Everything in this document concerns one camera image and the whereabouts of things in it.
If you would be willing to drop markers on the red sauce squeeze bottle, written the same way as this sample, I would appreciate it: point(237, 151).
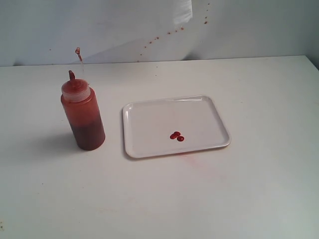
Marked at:
point(82, 111)

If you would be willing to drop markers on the red sauce blob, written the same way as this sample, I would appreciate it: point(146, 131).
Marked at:
point(177, 135)

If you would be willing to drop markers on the white rectangular plastic tray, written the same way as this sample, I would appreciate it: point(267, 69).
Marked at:
point(147, 126)

